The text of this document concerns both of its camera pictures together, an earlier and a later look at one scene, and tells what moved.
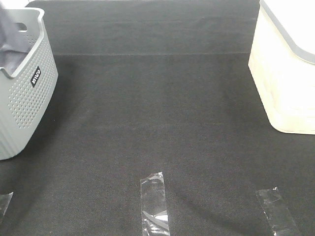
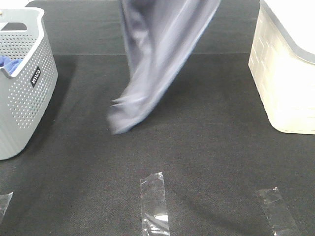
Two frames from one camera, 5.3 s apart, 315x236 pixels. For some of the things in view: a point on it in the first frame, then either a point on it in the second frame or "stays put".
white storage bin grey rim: (282, 62) stays put
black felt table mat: (148, 86) stays put
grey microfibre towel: (11, 56) -> (159, 36)
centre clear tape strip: (155, 221) stays put
